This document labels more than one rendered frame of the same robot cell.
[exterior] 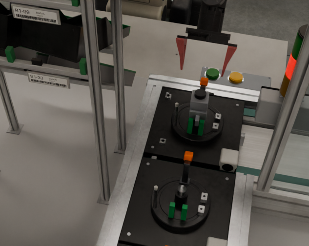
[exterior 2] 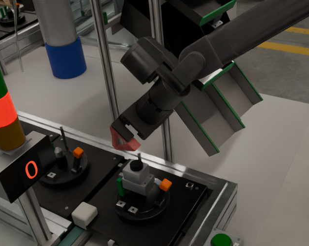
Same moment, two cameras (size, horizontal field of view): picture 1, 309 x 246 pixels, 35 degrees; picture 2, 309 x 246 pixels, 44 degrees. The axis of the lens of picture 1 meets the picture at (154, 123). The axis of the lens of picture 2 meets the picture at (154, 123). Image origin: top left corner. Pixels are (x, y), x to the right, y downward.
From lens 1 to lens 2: 138 cm
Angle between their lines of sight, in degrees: 77
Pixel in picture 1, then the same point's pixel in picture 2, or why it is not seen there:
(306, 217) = not seen: outside the picture
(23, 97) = (251, 123)
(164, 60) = (302, 239)
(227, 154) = (86, 209)
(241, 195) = (48, 220)
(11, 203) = not seen: hidden behind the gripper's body
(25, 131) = not seen: hidden behind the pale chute
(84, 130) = (200, 155)
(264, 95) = (35, 133)
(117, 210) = (88, 141)
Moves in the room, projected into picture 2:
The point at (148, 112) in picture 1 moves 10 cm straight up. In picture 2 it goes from (178, 172) to (176, 143)
